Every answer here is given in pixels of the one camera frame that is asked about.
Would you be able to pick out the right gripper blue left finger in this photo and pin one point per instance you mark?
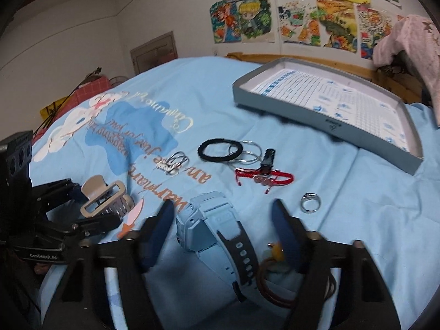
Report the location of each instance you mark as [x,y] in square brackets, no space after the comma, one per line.
[154,233]

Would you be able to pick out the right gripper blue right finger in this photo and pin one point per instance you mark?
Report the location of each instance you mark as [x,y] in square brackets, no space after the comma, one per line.
[291,232]

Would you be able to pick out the beige hair claw clip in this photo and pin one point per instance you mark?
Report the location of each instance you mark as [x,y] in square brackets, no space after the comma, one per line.
[103,198]

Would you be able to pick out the silver hoop key rings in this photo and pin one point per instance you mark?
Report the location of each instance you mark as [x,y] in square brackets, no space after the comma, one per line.
[245,152]

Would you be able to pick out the silver metal clip charm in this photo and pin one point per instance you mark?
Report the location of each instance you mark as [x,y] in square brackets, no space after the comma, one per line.
[172,165]

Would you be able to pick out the black small clip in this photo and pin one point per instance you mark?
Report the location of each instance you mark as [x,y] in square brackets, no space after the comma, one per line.
[268,161]

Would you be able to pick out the light blue cartoon bedsheet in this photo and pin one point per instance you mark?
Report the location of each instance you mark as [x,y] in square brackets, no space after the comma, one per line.
[340,190]

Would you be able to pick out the red checkered bag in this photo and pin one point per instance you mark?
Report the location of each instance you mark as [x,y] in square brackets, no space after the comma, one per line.
[93,88]

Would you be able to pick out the grey cardboard box tray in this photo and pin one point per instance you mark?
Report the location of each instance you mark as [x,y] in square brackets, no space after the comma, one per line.
[336,102]

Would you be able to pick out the wooden bed headboard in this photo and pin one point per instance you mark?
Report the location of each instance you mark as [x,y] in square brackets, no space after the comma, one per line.
[402,85]

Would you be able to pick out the white cartoon poster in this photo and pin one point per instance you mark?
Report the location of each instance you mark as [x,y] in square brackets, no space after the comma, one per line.
[298,22]

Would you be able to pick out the blond boy poster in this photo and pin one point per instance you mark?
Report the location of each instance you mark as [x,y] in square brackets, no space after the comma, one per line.
[256,23]

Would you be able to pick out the orange landscape poster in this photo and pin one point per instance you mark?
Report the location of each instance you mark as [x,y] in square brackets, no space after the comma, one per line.
[339,22]

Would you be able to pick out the white red text poster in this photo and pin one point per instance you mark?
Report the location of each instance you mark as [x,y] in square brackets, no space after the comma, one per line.
[373,26]

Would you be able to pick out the anime girl poster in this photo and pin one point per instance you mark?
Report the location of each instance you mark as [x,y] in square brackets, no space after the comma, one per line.
[225,22]

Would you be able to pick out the pink floral blanket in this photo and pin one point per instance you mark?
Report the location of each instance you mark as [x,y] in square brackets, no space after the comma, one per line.
[418,38]

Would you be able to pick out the brown wall cabinet door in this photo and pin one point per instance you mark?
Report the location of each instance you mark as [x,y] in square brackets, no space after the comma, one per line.
[154,53]

